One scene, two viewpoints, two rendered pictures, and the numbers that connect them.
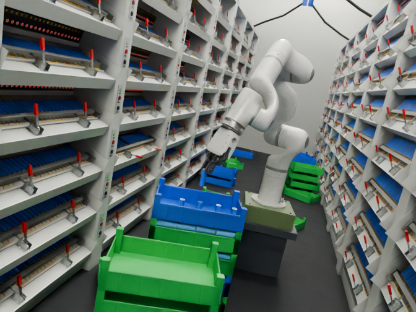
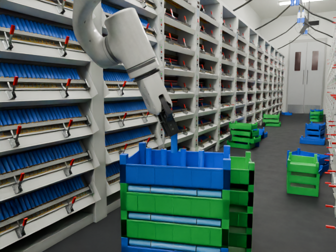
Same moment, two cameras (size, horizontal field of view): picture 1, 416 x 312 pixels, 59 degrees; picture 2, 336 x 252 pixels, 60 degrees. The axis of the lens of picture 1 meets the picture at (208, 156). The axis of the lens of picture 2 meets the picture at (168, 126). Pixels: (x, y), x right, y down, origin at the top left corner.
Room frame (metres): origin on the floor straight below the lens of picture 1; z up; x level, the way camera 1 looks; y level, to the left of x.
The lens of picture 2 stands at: (2.03, 0.21, 0.74)
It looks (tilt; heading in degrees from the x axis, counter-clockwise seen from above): 7 degrees down; 197
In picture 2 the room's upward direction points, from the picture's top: straight up
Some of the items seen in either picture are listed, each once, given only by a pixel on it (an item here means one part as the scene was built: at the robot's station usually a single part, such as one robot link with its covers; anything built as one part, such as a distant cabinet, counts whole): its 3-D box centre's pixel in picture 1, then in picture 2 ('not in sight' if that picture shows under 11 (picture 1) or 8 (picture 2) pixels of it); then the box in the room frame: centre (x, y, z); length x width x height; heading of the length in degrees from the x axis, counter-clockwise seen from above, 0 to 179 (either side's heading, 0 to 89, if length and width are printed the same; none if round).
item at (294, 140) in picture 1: (288, 149); not in sight; (1.89, -0.40, 0.67); 0.19 x 0.12 x 0.24; 64
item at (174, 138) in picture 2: (203, 177); (174, 141); (1.27, 0.00, 0.60); 0.02 x 0.02 x 0.06
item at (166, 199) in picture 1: (199, 203); (178, 162); (1.20, 0.00, 0.52); 0.30 x 0.20 x 0.08; 95
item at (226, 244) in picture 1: (194, 224); (178, 188); (1.20, 0.00, 0.44); 0.30 x 0.20 x 0.08; 95
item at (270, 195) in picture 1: (272, 186); not in sight; (1.90, -0.37, 0.46); 0.19 x 0.19 x 0.18
